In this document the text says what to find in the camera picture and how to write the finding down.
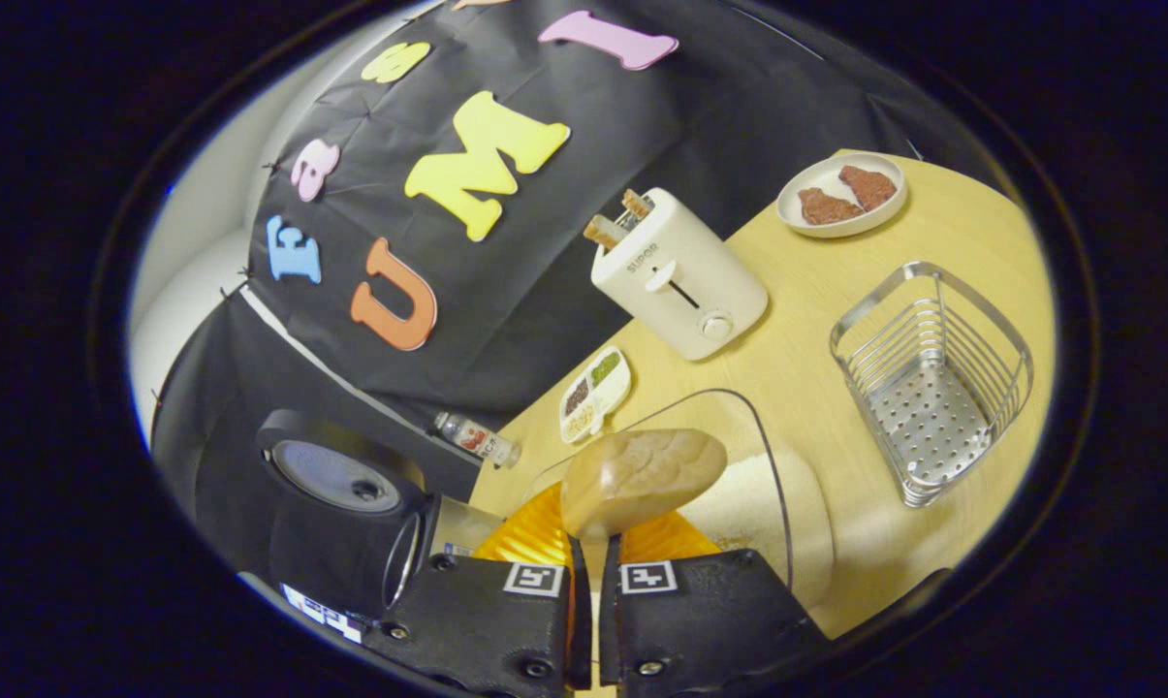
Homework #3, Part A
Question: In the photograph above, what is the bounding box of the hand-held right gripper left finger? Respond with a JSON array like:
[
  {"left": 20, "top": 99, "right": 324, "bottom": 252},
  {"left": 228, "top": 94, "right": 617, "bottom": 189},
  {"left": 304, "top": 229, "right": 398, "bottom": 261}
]
[{"left": 363, "top": 482, "right": 594, "bottom": 694}]

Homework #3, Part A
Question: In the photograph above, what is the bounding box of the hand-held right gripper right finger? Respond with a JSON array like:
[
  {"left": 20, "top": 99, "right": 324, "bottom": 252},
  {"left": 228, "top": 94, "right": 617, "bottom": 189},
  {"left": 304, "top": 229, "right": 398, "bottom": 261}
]
[{"left": 598, "top": 509, "right": 832, "bottom": 698}]

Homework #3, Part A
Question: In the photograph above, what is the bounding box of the clear box of rice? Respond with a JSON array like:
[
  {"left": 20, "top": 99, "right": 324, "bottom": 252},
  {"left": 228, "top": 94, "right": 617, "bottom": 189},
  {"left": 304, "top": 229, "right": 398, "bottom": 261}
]
[{"left": 521, "top": 388, "right": 837, "bottom": 612}]

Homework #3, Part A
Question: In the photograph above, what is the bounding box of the wooden spoon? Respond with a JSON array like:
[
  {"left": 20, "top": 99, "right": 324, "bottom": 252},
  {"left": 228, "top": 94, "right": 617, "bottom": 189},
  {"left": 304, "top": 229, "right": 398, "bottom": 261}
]
[{"left": 559, "top": 428, "right": 730, "bottom": 544}]

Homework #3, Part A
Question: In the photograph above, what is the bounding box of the dark grey rice cooker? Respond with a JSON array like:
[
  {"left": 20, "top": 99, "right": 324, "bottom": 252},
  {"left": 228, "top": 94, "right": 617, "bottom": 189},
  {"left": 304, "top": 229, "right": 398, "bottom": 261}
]
[{"left": 254, "top": 407, "right": 507, "bottom": 621}]

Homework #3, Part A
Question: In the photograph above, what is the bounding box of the metal wire chopstick holder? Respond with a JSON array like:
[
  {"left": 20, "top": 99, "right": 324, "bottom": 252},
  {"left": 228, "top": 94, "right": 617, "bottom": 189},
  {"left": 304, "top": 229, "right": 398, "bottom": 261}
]
[{"left": 829, "top": 260, "right": 1035, "bottom": 510}]

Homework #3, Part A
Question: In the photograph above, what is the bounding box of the computer monitor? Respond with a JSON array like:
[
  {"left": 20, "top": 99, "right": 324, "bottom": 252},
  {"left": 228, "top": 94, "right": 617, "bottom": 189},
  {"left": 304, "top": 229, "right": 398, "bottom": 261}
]
[{"left": 281, "top": 582, "right": 366, "bottom": 643}]

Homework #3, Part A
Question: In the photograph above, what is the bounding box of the small clear bottle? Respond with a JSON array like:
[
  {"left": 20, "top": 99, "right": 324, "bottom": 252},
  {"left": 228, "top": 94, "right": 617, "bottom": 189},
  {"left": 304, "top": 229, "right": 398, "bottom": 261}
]
[{"left": 433, "top": 411, "right": 522, "bottom": 469}]

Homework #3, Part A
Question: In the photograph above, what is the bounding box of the white divided dish of beans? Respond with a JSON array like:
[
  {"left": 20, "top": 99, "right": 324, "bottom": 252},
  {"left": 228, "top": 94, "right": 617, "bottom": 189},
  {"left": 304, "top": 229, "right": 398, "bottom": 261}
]
[{"left": 558, "top": 346, "right": 633, "bottom": 446}]

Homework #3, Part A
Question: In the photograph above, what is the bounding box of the white toaster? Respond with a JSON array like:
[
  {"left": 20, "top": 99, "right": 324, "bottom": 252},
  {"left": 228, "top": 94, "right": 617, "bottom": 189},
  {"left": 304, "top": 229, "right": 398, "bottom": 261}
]
[{"left": 590, "top": 187, "right": 771, "bottom": 363}]

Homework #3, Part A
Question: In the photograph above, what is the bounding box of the brown meat piece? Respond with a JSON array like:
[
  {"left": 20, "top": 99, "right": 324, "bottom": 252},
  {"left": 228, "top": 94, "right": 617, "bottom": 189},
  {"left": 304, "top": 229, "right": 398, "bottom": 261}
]
[
  {"left": 799, "top": 187, "right": 866, "bottom": 227},
  {"left": 838, "top": 165, "right": 900, "bottom": 212}
]

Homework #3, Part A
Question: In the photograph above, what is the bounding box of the white round plate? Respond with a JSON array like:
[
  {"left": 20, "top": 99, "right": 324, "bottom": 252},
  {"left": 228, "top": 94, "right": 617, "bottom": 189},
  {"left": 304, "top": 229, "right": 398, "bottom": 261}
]
[{"left": 775, "top": 152, "right": 909, "bottom": 239}]

